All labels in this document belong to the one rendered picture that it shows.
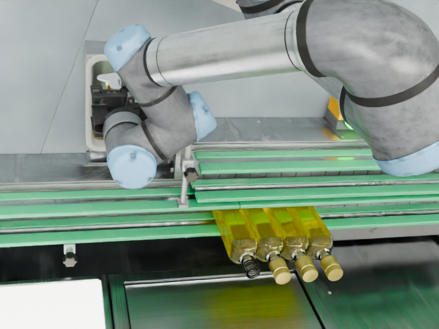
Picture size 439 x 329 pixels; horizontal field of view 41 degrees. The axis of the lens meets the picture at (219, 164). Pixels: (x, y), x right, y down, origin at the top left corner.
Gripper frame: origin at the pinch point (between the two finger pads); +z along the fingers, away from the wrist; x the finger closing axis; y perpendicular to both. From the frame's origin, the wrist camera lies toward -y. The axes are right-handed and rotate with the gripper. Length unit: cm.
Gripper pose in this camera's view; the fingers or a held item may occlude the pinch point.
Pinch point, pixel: (121, 83)
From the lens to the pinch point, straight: 126.6
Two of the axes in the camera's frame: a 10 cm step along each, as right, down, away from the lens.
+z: -2.5, -5.2, 8.1
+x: -1.0, 8.5, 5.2
